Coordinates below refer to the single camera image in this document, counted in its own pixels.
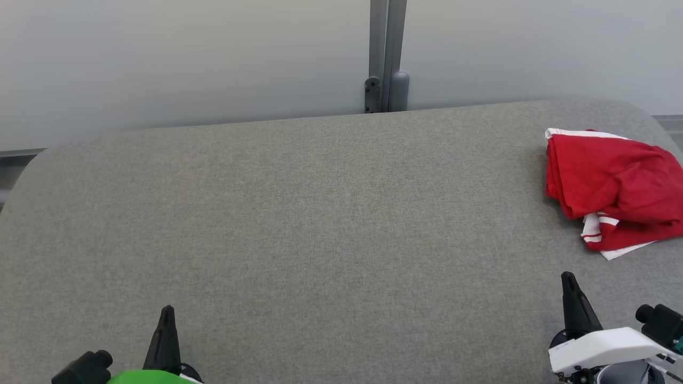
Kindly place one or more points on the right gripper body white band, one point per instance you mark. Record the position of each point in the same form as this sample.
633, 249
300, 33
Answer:
603, 349

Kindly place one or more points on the red white basketball jersey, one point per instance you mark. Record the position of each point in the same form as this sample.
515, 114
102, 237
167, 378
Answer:
640, 234

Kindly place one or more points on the dark hinge bracket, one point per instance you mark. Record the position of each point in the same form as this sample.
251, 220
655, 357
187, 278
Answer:
372, 96

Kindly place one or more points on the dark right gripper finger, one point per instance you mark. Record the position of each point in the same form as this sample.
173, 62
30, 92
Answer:
579, 312

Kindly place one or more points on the red white-trimmed shorts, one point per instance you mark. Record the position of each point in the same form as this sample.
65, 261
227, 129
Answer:
608, 170

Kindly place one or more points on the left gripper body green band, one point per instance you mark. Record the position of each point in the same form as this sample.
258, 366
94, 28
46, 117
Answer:
144, 377

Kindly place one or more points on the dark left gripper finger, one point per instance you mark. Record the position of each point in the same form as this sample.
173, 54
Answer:
164, 346

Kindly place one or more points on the grey wall baseboard rail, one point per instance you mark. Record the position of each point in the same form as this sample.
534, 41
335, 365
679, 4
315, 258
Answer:
21, 153
669, 122

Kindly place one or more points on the grey cylinder post cap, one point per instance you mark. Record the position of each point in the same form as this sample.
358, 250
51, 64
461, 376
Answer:
398, 93

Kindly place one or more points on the grey metal post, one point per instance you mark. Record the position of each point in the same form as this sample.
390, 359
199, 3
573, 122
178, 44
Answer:
388, 37

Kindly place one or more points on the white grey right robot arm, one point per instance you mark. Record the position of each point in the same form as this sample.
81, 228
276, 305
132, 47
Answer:
624, 376

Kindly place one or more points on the grey fabric sofa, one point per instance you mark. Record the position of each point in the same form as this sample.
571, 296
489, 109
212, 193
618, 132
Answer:
293, 213

